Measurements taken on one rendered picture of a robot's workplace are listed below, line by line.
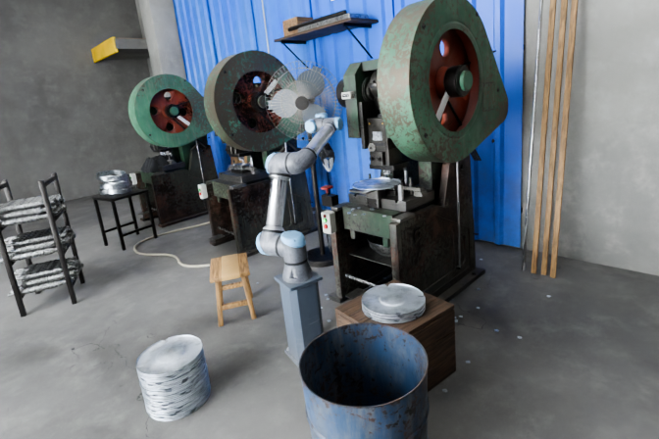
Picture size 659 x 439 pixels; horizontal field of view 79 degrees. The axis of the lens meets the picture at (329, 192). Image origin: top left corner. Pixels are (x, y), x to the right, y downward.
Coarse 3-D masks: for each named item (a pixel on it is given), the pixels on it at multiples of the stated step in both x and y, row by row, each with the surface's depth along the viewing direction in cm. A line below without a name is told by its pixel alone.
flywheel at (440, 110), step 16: (448, 32) 204; (448, 48) 206; (464, 48) 216; (432, 64) 197; (448, 64) 207; (432, 80) 198; (448, 80) 195; (464, 80) 193; (432, 96) 200; (448, 96) 200; (464, 96) 200; (448, 112) 212; (464, 112) 223; (448, 128) 213
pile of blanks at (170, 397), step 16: (192, 368) 179; (144, 384) 173; (160, 384) 172; (176, 384) 173; (192, 384) 179; (208, 384) 189; (144, 400) 178; (160, 400) 173; (176, 400) 174; (192, 400) 179; (160, 416) 176; (176, 416) 175
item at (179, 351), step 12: (180, 336) 198; (192, 336) 196; (156, 348) 190; (168, 348) 188; (180, 348) 187; (192, 348) 187; (144, 360) 182; (156, 360) 180; (168, 360) 179; (180, 360) 179; (192, 360) 177; (144, 372) 173; (156, 372) 172; (168, 372) 170
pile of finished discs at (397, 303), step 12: (372, 288) 194; (384, 288) 194; (396, 288) 192; (408, 288) 191; (372, 300) 184; (384, 300) 182; (396, 300) 181; (408, 300) 181; (420, 300) 180; (372, 312) 174; (384, 312) 173; (396, 312) 172; (408, 312) 171; (420, 312) 173
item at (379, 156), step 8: (368, 120) 237; (376, 120) 232; (368, 128) 238; (376, 128) 234; (376, 136) 235; (376, 144) 237; (376, 152) 234; (384, 152) 233; (392, 152) 234; (400, 152) 239; (376, 160) 236; (384, 160) 234; (392, 160) 235; (400, 160) 240
